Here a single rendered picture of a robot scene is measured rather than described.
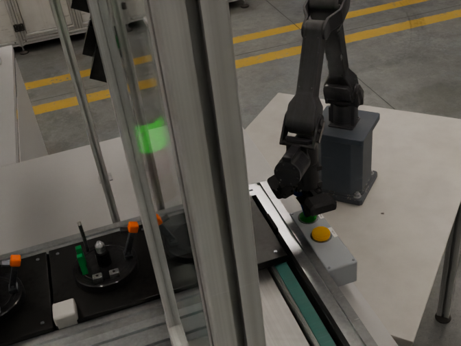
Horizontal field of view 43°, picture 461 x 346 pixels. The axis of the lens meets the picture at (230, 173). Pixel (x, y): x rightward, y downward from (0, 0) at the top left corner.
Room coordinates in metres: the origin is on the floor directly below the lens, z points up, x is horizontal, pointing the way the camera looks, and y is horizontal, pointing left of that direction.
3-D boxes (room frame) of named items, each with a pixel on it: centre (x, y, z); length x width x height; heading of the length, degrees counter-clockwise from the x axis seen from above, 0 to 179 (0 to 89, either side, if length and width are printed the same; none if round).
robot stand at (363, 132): (1.29, -0.31, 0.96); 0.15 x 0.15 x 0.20; 58
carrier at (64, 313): (0.96, 0.29, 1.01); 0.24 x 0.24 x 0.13; 14
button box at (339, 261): (0.99, -0.18, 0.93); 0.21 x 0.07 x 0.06; 14
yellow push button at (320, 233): (0.99, -0.18, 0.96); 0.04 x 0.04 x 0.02
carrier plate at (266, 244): (1.02, 0.05, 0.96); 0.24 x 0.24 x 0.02; 14
